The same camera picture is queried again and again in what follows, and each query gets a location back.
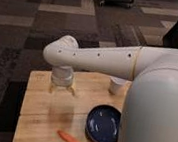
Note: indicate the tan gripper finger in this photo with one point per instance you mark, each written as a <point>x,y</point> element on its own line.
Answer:
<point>52,88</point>
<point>72,90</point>

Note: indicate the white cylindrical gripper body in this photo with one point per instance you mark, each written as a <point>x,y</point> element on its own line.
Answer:
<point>62,76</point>

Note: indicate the dark blue ceramic bowl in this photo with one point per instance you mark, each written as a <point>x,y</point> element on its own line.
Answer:
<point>102,124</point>

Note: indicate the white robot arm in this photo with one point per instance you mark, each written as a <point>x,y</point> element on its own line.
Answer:
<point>150,111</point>

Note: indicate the white cup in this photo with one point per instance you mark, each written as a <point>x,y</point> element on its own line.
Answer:
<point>115,84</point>

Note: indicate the orange carrot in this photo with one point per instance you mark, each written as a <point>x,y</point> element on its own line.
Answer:
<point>67,137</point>

